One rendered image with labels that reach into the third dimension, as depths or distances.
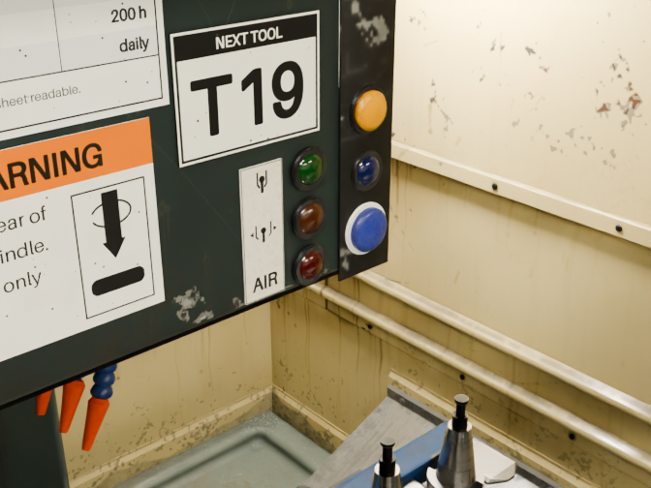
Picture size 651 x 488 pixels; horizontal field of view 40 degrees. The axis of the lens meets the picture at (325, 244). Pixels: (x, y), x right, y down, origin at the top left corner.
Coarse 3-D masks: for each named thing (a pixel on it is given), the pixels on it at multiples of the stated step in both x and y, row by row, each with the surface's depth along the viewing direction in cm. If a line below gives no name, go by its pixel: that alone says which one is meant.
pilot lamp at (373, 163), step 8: (368, 160) 56; (376, 160) 57; (360, 168) 56; (368, 168) 56; (376, 168) 57; (360, 176) 56; (368, 176) 56; (376, 176) 57; (360, 184) 57; (368, 184) 57
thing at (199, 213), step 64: (192, 0) 45; (256, 0) 47; (320, 0) 50; (320, 64) 52; (64, 128) 42; (320, 128) 53; (192, 192) 48; (320, 192) 55; (192, 256) 50; (128, 320) 48; (192, 320) 51; (0, 384) 44
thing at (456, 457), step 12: (456, 432) 95; (468, 432) 95; (444, 444) 97; (456, 444) 96; (468, 444) 96; (444, 456) 97; (456, 456) 96; (468, 456) 96; (444, 468) 97; (456, 468) 96; (468, 468) 97; (444, 480) 97; (456, 480) 97; (468, 480) 97
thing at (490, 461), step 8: (480, 448) 105; (488, 448) 105; (480, 456) 103; (488, 456) 103; (496, 456) 103; (504, 456) 103; (480, 464) 102; (488, 464) 102; (496, 464) 102; (504, 464) 102; (512, 464) 102; (488, 472) 101; (496, 472) 101; (504, 472) 101; (512, 472) 101; (488, 480) 100; (496, 480) 100; (504, 480) 100
